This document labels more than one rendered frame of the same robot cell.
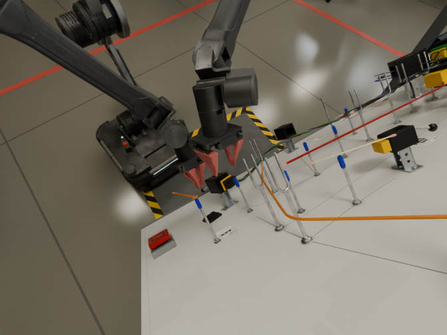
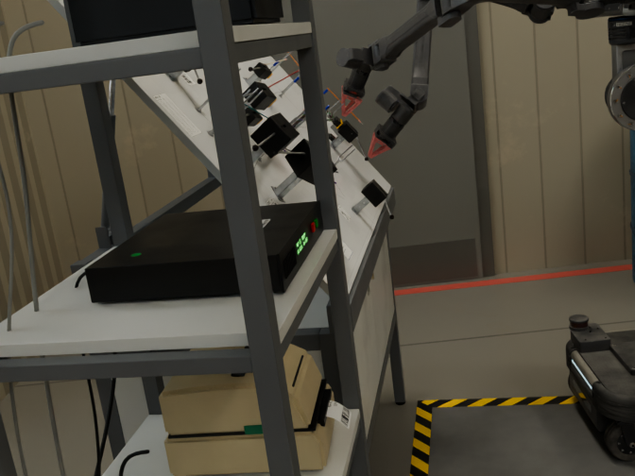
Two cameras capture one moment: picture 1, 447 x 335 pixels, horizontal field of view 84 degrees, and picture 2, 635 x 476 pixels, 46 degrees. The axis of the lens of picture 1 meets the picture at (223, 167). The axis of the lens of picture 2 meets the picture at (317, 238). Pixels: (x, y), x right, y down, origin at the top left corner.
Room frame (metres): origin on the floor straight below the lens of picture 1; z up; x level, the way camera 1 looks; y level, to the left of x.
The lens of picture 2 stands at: (1.90, -1.85, 1.44)
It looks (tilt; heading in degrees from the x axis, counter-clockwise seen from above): 15 degrees down; 134
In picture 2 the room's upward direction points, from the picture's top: 8 degrees counter-clockwise
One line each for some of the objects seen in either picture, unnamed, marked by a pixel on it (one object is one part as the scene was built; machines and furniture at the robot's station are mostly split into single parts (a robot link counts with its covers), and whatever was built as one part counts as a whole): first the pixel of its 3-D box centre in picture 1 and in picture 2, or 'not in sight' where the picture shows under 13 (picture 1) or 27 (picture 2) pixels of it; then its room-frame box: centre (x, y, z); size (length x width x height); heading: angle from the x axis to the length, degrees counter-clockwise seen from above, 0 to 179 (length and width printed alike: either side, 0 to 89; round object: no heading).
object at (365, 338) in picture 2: not in sight; (359, 355); (0.66, -0.48, 0.60); 0.55 x 0.02 x 0.39; 122
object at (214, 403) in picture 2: not in sight; (250, 403); (0.84, -1.01, 0.76); 0.30 x 0.21 x 0.20; 35
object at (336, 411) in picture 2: not in sight; (337, 414); (0.98, -0.92, 0.73); 0.06 x 0.05 x 0.03; 125
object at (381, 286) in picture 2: not in sight; (381, 285); (0.37, -0.01, 0.60); 0.55 x 0.03 x 0.39; 122
